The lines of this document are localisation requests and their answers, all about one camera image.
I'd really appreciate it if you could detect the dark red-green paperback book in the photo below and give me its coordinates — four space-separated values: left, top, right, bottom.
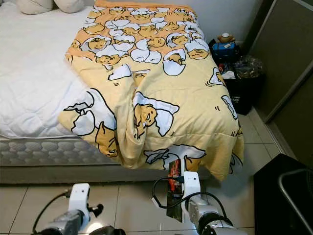
166 157 186 223

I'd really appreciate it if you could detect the yellow cartoon egg blanket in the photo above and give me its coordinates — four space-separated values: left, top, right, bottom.
57 0 246 183

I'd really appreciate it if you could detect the grey left robot leg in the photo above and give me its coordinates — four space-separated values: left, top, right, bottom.
90 225 126 235

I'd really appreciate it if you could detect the grey bed base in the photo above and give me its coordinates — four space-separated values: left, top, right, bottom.
0 164 213 185

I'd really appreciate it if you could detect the grey quilted mattress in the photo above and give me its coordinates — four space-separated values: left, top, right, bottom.
0 135 120 167

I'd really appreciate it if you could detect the black box stand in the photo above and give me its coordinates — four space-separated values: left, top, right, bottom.
253 153 313 235

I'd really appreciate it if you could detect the grey metal fan base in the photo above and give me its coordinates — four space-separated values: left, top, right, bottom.
277 168 313 218

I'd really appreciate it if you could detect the clear plastic wrapping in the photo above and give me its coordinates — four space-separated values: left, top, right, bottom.
234 55 268 80

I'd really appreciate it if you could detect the blue box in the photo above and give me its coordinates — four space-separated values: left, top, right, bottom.
211 42 237 63

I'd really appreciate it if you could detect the brown teddy bear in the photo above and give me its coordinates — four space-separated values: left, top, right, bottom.
217 32 236 46

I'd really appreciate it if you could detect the dark wardrobe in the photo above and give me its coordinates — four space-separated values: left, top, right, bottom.
241 0 313 158

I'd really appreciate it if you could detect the beige pillow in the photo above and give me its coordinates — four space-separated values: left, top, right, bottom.
53 0 85 14
15 0 55 16

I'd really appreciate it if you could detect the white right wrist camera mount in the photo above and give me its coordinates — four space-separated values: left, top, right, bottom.
181 171 202 214

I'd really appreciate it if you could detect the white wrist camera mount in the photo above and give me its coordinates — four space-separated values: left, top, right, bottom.
68 182 91 217
181 171 202 214

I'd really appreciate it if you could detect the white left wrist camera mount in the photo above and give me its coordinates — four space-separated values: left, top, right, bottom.
68 182 91 217

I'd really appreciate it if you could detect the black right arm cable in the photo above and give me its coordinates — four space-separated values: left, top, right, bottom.
151 176 229 222

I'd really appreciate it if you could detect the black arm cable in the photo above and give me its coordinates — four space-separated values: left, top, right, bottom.
151 176 229 222
31 190 72 235

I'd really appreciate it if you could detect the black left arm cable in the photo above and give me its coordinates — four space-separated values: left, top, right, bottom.
31 190 72 235

